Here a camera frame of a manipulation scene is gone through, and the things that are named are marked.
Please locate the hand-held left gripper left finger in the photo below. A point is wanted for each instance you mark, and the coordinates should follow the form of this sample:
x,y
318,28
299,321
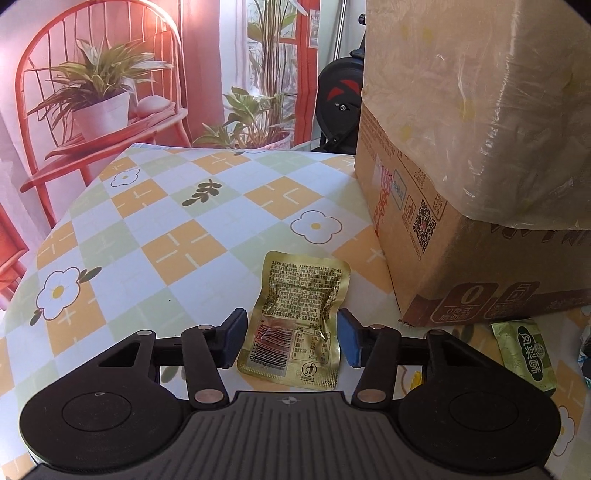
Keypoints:
x,y
235,337

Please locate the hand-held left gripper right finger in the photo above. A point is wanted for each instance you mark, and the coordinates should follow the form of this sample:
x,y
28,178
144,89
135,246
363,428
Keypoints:
x,y
351,339

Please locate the gold foil snack packet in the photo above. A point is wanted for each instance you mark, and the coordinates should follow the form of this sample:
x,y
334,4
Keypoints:
x,y
295,309

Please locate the brown cardboard box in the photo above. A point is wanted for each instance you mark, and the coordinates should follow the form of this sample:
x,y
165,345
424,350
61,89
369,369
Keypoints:
x,y
461,258

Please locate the checkered flower tablecloth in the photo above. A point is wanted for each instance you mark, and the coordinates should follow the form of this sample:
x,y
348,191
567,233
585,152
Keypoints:
x,y
194,230

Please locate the pale green snack packet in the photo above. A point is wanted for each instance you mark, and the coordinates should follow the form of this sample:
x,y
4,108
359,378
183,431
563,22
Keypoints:
x,y
526,355

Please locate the black exercise bike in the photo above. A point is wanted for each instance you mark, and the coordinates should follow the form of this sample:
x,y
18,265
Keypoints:
x,y
339,101

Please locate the printed pink room backdrop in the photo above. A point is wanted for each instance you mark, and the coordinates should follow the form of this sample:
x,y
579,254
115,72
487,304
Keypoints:
x,y
115,78

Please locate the metal pole holder stand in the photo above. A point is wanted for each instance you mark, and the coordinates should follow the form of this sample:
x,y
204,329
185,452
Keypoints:
x,y
340,27

